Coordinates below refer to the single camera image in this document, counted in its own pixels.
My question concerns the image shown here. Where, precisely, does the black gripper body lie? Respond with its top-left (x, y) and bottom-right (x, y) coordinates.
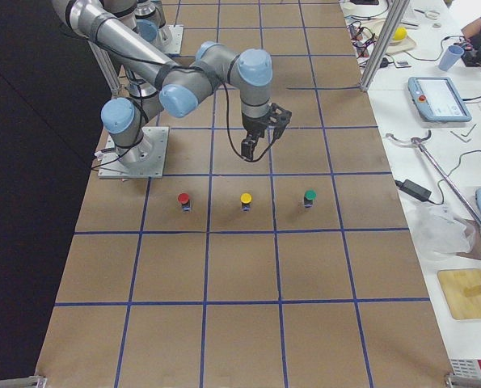
top-left (242, 113), bottom-right (272, 141)

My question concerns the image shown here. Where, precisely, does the yellow push button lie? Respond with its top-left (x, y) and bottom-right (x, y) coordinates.
top-left (240, 192), bottom-right (252, 212)

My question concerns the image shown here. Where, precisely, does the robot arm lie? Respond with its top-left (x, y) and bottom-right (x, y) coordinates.
top-left (52, 1), bottom-right (275, 162)
top-left (95, 1), bottom-right (171, 57)

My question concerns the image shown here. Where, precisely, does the green push button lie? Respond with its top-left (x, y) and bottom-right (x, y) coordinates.
top-left (303, 189), bottom-right (317, 208)

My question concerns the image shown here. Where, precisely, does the red push button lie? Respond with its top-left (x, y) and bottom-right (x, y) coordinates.
top-left (177, 192), bottom-right (192, 212)

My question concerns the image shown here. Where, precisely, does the metal reacher tool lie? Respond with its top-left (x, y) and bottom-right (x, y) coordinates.
top-left (385, 129), bottom-right (481, 230)

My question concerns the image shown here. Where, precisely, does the yellow lemon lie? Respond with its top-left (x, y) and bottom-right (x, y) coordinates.
top-left (391, 27), bottom-right (407, 44)

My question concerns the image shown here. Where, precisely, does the black power adapter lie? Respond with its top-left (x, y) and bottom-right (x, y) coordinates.
top-left (399, 179), bottom-right (432, 202)

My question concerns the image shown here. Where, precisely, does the blue plastic cup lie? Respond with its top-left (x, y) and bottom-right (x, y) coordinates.
top-left (438, 44), bottom-right (465, 71)

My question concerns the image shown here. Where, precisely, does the clear plastic bag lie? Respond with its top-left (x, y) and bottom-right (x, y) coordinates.
top-left (406, 203), bottom-right (481, 261)

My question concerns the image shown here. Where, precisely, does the wooden cutting board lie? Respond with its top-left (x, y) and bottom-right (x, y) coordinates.
top-left (437, 269), bottom-right (481, 320)

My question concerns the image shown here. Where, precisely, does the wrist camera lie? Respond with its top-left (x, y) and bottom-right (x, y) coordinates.
top-left (268, 103), bottom-right (292, 141)

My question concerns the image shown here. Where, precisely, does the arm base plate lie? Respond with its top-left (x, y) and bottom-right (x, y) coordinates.
top-left (97, 126), bottom-right (170, 179)
top-left (159, 24), bottom-right (184, 55)

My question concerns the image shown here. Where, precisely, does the aluminium frame post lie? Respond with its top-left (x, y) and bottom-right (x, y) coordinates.
top-left (360, 0), bottom-right (409, 92)

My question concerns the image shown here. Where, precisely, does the teach pendant near post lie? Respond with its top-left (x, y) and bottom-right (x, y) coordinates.
top-left (407, 77), bottom-right (472, 123)

